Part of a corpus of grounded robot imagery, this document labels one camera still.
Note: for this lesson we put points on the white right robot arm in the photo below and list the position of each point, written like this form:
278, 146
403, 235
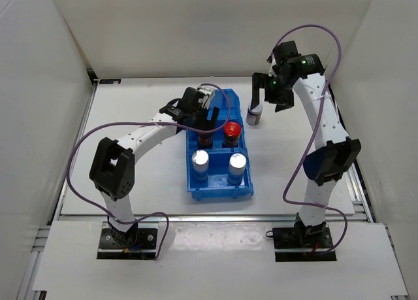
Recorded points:
330, 151

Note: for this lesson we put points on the blue storage bin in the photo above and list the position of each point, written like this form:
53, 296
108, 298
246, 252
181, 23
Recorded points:
217, 139
217, 185
227, 107

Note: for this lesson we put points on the white lid dark jar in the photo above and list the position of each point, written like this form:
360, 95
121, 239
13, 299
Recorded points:
254, 114

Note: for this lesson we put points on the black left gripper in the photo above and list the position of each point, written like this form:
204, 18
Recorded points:
205, 123

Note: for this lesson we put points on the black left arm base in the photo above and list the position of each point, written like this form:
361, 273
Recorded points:
139, 243

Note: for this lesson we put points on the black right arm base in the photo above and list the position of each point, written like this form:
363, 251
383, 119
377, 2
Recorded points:
302, 244

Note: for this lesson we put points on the blue far storage bin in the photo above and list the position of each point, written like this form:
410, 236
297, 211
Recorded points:
227, 107

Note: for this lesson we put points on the blue near storage bin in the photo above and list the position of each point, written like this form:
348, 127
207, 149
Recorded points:
217, 185

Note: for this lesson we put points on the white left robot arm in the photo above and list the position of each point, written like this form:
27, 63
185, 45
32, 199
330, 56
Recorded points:
113, 167

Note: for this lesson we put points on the blue middle storage bin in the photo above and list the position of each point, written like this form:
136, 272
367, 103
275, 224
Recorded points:
217, 139

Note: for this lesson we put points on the silver lid peppercorn jar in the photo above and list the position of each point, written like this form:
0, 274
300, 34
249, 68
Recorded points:
237, 167
200, 164

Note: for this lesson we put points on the red lid sauce jar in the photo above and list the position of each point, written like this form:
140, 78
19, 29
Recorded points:
205, 140
232, 132

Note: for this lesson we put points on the aluminium table edge rail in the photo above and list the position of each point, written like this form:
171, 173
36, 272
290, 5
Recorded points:
358, 217

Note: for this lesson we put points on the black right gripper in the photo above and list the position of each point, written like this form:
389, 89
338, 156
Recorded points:
260, 80

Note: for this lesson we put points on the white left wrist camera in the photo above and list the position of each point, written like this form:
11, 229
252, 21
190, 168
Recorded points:
208, 94

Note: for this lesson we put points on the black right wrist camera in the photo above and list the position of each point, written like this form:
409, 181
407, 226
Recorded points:
285, 51

